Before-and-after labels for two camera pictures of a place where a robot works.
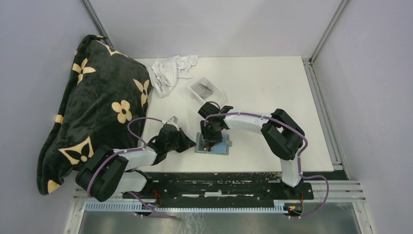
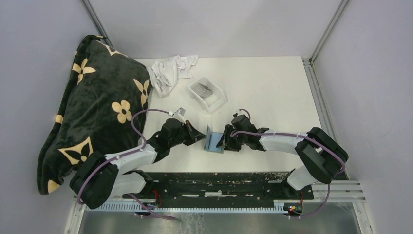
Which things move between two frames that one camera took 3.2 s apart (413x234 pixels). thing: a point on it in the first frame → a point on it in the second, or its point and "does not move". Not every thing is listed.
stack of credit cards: x=203 y=90 does not move
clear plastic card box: x=206 y=90 does not move
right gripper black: x=207 y=136 → x=225 y=141
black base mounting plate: x=249 y=187 does not move
